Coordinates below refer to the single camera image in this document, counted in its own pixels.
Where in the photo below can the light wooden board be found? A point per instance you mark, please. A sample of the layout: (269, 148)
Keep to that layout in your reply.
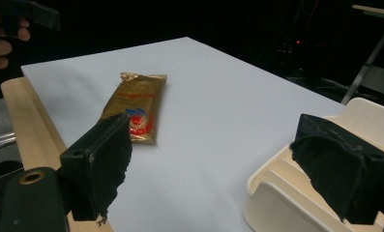
(31, 129)

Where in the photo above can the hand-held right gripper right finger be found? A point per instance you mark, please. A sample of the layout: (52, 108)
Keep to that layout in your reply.
(338, 167)

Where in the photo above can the cream plastic rack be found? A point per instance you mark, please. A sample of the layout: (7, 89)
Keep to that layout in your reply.
(309, 193)

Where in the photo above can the metal stand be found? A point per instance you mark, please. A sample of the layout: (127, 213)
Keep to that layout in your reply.
(370, 54)

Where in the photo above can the gold foil snack packet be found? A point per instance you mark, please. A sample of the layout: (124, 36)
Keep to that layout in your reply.
(138, 106)

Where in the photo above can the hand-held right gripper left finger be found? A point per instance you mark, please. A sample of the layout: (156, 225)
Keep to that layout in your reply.
(96, 167)

